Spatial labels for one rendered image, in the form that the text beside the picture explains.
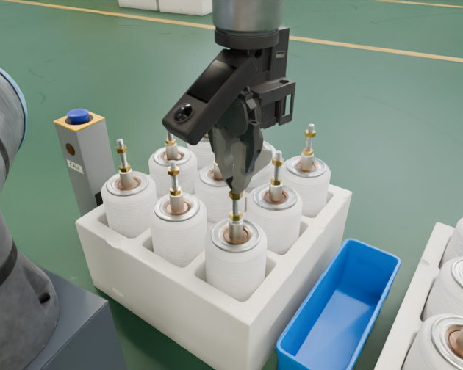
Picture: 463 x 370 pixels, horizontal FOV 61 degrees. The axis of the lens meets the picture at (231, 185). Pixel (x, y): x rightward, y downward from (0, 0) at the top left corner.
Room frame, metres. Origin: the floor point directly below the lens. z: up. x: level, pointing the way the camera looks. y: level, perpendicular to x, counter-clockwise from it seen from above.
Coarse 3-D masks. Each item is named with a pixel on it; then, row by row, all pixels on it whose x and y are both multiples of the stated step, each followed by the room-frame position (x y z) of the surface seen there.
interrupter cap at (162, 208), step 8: (160, 200) 0.52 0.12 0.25; (168, 200) 0.52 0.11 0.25; (184, 200) 0.52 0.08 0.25; (192, 200) 0.52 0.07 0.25; (160, 208) 0.50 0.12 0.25; (168, 208) 0.51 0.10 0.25; (184, 208) 0.51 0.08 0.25; (192, 208) 0.50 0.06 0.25; (160, 216) 0.48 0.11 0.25; (168, 216) 0.48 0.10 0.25; (176, 216) 0.48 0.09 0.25; (184, 216) 0.48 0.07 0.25; (192, 216) 0.48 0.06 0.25
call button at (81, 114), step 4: (68, 112) 0.71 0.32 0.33; (72, 112) 0.71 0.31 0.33; (76, 112) 0.71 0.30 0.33; (80, 112) 0.71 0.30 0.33; (84, 112) 0.71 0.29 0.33; (88, 112) 0.72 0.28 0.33; (68, 116) 0.70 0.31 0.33; (72, 116) 0.69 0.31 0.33; (76, 116) 0.69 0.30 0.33; (80, 116) 0.69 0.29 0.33; (84, 116) 0.70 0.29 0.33; (72, 120) 0.70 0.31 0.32; (76, 120) 0.69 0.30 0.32; (80, 120) 0.70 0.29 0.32; (84, 120) 0.70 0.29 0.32
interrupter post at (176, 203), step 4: (172, 196) 0.50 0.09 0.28; (176, 196) 0.50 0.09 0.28; (180, 196) 0.50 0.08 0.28; (172, 200) 0.50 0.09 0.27; (176, 200) 0.50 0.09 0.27; (180, 200) 0.50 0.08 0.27; (172, 204) 0.50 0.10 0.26; (176, 204) 0.50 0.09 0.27; (180, 204) 0.50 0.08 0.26; (172, 208) 0.50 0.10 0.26; (176, 208) 0.50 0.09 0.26; (180, 208) 0.50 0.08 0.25
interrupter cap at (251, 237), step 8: (216, 224) 0.46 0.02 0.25; (224, 224) 0.46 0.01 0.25; (248, 224) 0.46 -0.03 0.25; (216, 232) 0.44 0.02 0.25; (224, 232) 0.45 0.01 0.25; (248, 232) 0.45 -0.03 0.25; (256, 232) 0.44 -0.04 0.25; (216, 240) 0.43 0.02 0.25; (224, 240) 0.43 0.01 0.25; (232, 240) 0.43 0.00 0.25; (240, 240) 0.43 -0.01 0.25; (248, 240) 0.43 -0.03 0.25; (256, 240) 0.43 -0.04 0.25; (224, 248) 0.41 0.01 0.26; (232, 248) 0.41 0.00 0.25; (240, 248) 0.41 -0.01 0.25; (248, 248) 0.41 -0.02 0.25
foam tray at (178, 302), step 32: (96, 224) 0.55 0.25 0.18; (320, 224) 0.55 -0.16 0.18; (96, 256) 0.53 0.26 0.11; (128, 256) 0.47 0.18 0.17; (288, 256) 0.47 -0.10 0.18; (320, 256) 0.54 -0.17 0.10; (128, 288) 0.49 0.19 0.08; (160, 288) 0.43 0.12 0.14; (192, 288) 0.40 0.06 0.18; (288, 288) 0.43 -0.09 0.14; (160, 320) 0.44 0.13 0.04; (192, 320) 0.40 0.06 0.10; (224, 320) 0.36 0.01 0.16; (256, 320) 0.35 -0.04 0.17; (288, 320) 0.45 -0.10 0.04; (192, 352) 0.40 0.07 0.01; (224, 352) 0.36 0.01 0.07; (256, 352) 0.35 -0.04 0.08
